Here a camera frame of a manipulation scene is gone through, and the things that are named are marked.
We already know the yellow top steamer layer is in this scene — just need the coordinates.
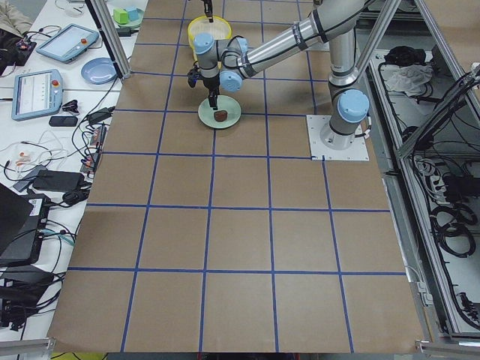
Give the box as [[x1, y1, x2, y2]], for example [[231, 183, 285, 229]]
[[187, 16, 232, 48]]

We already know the dark red bun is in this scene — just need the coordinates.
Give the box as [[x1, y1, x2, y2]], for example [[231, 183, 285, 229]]
[[213, 110, 228, 122]]

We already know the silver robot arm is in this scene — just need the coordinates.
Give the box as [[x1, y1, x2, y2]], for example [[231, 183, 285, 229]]
[[187, 1, 368, 129]]

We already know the light green round plate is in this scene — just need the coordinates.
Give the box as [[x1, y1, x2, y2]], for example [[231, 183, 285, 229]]
[[198, 95, 242, 129]]

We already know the blue foam cube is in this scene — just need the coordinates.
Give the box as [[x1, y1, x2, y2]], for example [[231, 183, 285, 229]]
[[124, 6, 141, 22]]

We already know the green foam cube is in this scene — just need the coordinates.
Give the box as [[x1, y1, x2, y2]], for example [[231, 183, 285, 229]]
[[112, 8, 129, 25]]

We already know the black power adapter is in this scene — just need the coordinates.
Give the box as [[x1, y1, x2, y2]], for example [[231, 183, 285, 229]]
[[86, 106, 115, 125]]

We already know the blue round plate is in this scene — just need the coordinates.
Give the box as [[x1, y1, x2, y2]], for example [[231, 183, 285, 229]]
[[80, 57, 117, 85]]

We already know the teach pendant near plate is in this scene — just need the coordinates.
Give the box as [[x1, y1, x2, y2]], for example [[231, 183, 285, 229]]
[[36, 24, 100, 63]]

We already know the black power brick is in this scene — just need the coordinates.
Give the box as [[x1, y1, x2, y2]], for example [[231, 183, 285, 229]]
[[32, 170, 84, 192]]

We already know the white crumpled cloth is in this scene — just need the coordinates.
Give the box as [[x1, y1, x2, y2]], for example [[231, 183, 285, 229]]
[[385, 64, 434, 97]]

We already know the black laptop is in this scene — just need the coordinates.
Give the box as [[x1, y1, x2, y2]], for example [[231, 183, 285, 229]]
[[1, 185, 50, 267]]

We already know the aluminium frame post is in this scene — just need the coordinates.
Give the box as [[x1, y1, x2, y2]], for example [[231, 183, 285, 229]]
[[85, 0, 131, 80]]

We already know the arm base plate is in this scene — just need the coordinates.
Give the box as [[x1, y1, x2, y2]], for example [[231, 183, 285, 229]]
[[306, 115, 370, 161]]

